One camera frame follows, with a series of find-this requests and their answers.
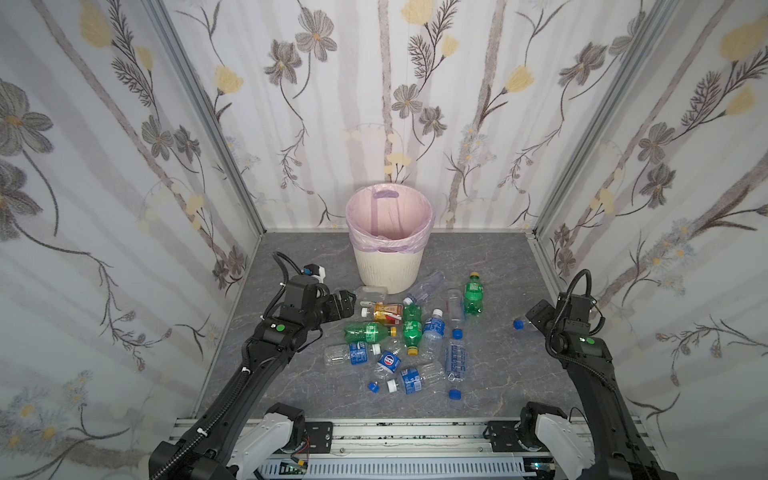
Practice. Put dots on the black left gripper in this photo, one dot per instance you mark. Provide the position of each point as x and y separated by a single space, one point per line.
342 303

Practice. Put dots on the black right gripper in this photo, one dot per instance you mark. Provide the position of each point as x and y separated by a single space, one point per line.
540 313

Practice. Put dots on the green bottle sideways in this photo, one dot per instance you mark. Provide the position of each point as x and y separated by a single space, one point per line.
369 332

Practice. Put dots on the green soda bottle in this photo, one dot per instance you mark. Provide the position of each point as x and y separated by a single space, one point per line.
474 295

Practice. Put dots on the clear pepsi label bottle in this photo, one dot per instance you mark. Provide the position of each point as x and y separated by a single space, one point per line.
387 365

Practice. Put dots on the tall clear water bottle blue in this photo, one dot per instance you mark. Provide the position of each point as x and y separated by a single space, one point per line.
456 357

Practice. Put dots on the clear bottle dark blue label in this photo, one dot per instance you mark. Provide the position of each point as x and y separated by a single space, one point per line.
433 335

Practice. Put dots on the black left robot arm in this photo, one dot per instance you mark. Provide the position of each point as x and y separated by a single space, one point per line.
217 446

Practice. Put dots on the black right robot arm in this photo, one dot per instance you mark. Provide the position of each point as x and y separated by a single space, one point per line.
616 449

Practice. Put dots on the cream ribbed waste bin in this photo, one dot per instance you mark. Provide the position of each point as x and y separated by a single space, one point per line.
395 270

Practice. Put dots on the clear bluish bottle near bin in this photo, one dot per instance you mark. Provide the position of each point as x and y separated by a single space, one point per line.
424 289

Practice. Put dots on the pink plastic bin liner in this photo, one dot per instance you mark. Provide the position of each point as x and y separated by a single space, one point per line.
389 218

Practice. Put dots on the clear bottle green neck band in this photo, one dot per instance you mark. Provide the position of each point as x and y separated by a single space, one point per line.
367 295

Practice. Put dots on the yellow red tea bottle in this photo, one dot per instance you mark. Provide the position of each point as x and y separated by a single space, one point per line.
385 313

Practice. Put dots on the green bottle yellow cap centre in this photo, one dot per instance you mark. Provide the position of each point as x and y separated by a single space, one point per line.
412 328

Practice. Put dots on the clear bottle blue label front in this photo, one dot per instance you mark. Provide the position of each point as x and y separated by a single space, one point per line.
411 380

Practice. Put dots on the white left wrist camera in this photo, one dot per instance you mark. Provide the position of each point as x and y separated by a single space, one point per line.
316 271

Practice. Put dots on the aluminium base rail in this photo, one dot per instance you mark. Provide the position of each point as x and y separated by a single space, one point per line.
441 438

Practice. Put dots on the white slotted cable duct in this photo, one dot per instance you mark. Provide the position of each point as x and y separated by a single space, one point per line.
403 468

